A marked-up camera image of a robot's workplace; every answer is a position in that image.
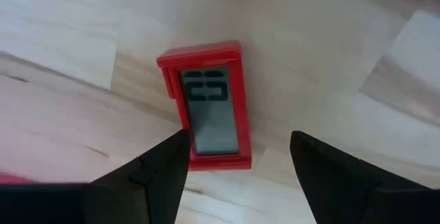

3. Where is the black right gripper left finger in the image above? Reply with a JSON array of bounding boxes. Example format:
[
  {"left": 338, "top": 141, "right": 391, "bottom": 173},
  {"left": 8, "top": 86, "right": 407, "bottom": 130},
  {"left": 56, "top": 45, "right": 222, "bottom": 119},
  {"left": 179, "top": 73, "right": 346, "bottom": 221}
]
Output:
[{"left": 82, "top": 129, "right": 192, "bottom": 224}]

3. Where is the red digital clock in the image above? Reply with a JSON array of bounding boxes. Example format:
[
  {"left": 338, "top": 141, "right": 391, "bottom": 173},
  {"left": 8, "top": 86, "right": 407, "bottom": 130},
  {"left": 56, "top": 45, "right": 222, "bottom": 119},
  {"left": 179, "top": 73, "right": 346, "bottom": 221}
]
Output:
[{"left": 156, "top": 39, "right": 253, "bottom": 172}]

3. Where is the red desk lamp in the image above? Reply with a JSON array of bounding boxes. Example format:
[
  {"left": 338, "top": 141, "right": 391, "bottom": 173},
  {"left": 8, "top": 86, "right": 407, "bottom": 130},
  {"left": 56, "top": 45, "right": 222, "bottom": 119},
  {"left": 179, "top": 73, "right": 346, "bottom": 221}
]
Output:
[{"left": 0, "top": 171, "right": 37, "bottom": 186}]

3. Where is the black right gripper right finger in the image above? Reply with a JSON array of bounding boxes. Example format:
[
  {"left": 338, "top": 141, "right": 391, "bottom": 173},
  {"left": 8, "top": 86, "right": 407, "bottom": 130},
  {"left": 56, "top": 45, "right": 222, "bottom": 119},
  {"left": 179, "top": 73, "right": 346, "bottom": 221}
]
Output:
[{"left": 289, "top": 130, "right": 440, "bottom": 224}]

